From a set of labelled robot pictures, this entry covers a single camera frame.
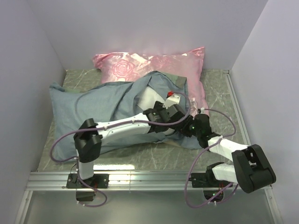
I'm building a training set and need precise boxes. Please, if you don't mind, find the aluminium right side rail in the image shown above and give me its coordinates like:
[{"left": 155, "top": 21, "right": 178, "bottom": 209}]
[{"left": 223, "top": 70, "right": 252, "bottom": 146}]

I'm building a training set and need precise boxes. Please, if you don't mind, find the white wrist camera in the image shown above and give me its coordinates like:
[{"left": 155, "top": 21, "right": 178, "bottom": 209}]
[
  {"left": 198, "top": 107, "right": 206, "bottom": 114},
  {"left": 164, "top": 91, "right": 180, "bottom": 109}
]

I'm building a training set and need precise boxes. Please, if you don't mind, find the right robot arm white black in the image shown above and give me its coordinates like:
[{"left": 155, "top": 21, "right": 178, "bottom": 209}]
[{"left": 180, "top": 114, "right": 277, "bottom": 193}]

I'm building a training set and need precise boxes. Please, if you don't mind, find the white pillow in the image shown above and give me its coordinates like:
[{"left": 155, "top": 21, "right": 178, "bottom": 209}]
[{"left": 137, "top": 86, "right": 165, "bottom": 111}]

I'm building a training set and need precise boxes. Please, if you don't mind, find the black controller box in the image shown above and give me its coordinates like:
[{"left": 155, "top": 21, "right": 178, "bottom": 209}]
[
  {"left": 203, "top": 189, "right": 224, "bottom": 203},
  {"left": 75, "top": 191, "right": 96, "bottom": 202}
]

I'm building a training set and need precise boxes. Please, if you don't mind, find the black left controller box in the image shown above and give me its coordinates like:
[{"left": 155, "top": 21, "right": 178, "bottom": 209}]
[{"left": 75, "top": 191, "right": 96, "bottom": 202}]

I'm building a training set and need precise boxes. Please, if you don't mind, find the green beige patchwork pillowcase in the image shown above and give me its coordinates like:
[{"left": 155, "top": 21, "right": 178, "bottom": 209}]
[{"left": 50, "top": 71, "right": 200, "bottom": 160}]

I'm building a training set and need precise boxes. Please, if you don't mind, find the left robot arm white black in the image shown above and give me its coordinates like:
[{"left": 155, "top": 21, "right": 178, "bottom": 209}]
[{"left": 73, "top": 101, "right": 193, "bottom": 180}]

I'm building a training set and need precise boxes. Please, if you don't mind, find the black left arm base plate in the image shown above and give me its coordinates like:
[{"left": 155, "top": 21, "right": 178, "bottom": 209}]
[{"left": 66, "top": 173, "right": 109, "bottom": 189}]

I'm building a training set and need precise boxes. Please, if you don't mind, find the pink rose satin pillow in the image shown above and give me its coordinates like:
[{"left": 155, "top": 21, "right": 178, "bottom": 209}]
[{"left": 92, "top": 47, "right": 207, "bottom": 115}]

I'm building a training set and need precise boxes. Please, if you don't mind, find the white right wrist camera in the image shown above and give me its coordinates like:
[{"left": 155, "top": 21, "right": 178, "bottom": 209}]
[{"left": 198, "top": 107, "right": 206, "bottom": 114}]

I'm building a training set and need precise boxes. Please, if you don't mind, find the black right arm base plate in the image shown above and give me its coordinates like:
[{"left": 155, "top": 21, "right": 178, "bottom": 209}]
[{"left": 188, "top": 172, "right": 222, "bottom": 188}]

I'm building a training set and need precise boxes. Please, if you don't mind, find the aluminium front mounting rail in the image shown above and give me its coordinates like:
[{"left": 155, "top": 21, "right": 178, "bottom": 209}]
[{"left": 25, "top": 171, "right": 236, "bottom": 192}]

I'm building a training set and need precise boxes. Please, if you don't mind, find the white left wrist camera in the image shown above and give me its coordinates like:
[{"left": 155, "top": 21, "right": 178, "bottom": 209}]
[{"left": 164, "top": 91, "right": 180, "bottom": 109}]

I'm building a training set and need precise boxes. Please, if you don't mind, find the black right controller box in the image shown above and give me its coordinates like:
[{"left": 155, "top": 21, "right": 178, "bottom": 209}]
[{"left": 203, "top": 189, "right": 224, "bottom": 203}]

